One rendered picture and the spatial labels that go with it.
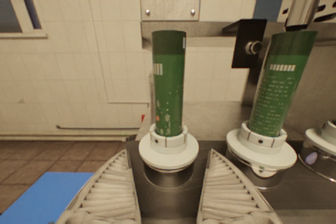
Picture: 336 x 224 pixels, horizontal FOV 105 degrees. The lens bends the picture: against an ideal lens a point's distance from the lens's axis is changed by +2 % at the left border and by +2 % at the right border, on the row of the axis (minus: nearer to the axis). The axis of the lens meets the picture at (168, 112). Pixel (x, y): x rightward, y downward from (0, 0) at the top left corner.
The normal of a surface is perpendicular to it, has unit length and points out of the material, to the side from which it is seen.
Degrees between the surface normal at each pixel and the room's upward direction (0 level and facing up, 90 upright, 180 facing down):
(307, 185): 0
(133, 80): 90
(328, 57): 90
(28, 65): 90
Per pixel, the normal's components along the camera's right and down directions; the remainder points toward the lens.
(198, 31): 0.00, 0.39
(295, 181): 0.00, -0.92
